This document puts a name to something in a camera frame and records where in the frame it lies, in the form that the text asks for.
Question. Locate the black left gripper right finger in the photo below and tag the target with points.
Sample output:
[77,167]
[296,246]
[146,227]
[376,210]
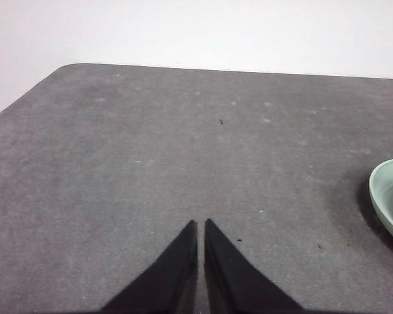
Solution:
[232,284]

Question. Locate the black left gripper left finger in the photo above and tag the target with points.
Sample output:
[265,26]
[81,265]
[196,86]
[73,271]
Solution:
[170,281]

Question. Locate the green round plate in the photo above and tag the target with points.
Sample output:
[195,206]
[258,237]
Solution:
[389,186]

